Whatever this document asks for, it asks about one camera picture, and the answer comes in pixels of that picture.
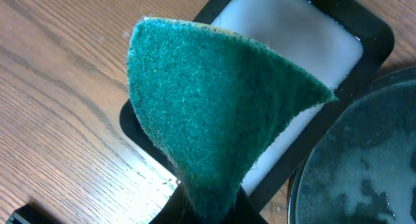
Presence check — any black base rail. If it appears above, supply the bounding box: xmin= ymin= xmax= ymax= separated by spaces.
xmin=5 ymin=203 xmax=62 ymax=224

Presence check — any black rectangular sponge tray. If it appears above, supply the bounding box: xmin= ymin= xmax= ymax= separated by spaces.
xmin=120 ymin=0 xmax=395 ymax=206

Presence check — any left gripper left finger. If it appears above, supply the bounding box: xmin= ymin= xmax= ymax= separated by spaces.
xmin=149 ymin=184 xmax=188 ymax=224

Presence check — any round black serving tray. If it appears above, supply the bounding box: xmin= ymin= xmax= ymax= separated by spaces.
xmin=288 ymin=68 xmax=415 ymax=223

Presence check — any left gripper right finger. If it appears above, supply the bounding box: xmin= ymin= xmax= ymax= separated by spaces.
xmin=233 ymin=187 xmax=268 ymax=224

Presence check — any green yellow sponge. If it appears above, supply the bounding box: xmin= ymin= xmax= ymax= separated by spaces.
xmin=127 ymin=18 xmax=336 ymax=223

